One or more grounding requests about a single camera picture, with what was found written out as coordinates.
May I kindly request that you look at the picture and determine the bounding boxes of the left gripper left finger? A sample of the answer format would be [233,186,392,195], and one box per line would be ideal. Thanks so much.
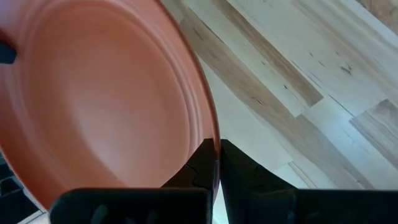
[49,138,220,224]

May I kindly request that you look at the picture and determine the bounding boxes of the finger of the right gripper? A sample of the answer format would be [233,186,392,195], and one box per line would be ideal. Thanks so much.
[0,40,18,65]

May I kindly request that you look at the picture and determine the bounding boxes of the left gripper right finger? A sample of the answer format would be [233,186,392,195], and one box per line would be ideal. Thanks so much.
[220,139,398,224]

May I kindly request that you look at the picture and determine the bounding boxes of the terracotta orange plate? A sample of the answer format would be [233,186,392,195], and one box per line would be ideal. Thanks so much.
[0,0,221,212]

